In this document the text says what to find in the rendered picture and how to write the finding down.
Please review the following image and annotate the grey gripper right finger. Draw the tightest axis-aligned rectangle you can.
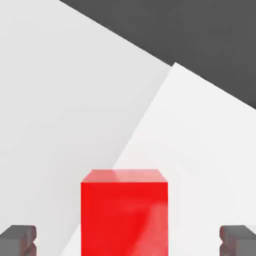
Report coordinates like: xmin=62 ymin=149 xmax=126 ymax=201
xmin=219 ymin=224 xmax=256 ymax=256

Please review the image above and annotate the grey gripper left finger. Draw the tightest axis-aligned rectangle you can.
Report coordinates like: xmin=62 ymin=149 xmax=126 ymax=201
xmin=0 ymin=224 xmax=38 ymax=256

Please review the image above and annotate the small red cube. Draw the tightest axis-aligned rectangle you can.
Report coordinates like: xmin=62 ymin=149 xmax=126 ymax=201
xmin=80 ymin=169 xmax=169 ymax=256

